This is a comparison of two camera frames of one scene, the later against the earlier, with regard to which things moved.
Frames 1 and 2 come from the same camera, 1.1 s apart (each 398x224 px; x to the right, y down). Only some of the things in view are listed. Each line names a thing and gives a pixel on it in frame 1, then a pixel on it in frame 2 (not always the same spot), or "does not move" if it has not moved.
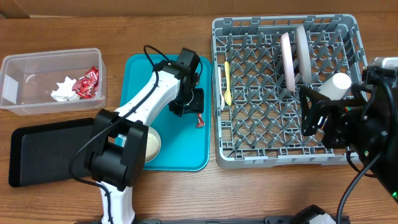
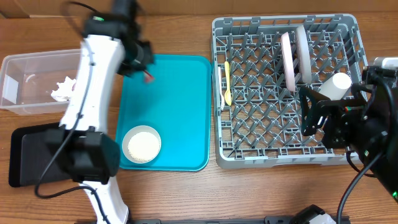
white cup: x=336 y=86 does not move
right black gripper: x=341 y=113 does not move
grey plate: x=305 y=58 does not move
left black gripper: x=198 y=104 → x=127 y=71
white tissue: x=64 y=91 does not move
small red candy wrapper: x=201 y=122 → x=148 y=77
